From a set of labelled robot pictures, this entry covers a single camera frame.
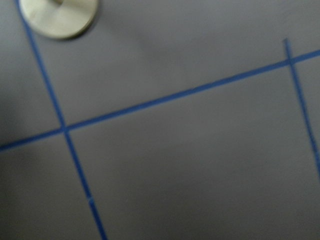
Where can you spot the wooden stand with round base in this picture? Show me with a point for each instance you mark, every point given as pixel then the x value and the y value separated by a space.
pixel 59 19

